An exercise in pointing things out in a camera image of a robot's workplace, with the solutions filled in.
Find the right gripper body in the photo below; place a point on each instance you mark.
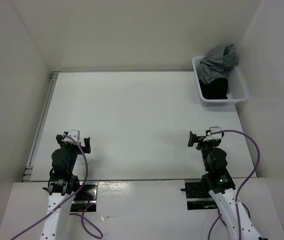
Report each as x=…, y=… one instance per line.
x=205, y=145

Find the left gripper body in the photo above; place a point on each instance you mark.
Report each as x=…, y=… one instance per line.
x=72, y=149

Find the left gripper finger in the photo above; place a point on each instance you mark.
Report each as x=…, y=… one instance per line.
x=87, y=147
x=60, y=139

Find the black skirt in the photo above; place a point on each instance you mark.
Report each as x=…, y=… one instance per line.
x=216, y=90

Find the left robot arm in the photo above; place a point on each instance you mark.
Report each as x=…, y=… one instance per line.
x=63, y=185

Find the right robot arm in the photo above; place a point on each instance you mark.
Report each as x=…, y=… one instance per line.
x=218, y=183

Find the white plastic basket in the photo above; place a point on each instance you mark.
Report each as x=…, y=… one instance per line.
x=237, y=88

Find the grey skirt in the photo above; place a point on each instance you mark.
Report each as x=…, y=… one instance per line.
x=217, y=63

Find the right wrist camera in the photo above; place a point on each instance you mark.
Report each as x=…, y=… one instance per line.
x=214, y=134

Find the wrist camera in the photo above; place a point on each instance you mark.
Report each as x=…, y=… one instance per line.
x=71, y=135
x=214, y=134

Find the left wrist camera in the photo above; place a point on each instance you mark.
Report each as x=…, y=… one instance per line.
x=71, y=135

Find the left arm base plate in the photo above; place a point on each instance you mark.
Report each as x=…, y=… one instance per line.
x=85, y=200

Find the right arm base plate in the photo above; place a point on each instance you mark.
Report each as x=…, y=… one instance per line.
x=197, y=197

